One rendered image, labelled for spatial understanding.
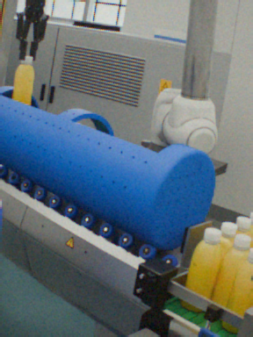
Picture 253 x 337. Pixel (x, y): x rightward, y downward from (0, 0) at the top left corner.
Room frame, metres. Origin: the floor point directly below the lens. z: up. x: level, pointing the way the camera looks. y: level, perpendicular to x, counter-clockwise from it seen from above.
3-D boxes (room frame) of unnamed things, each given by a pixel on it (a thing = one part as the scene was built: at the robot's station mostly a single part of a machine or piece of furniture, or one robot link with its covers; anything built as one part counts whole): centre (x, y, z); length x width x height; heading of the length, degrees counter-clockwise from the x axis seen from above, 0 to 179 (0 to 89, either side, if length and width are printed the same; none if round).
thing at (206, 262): (1.11, -0.21, 0.99); 0.07 x 0.07 x 0.19
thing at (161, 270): (1.11, -0.11, 0.95); 0.10 x 0.07 x 0.10; 140
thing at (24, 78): (1.81, 0.42, 1.25); 0.07 x 0.07 x 0.19
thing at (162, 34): (3.34, -0.15, 1.48); 0.24 x 0.12 x 0.08; 66
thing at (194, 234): (1.29, -0.20, 0.99); 0.10 x 0.02 x 0.12; 140
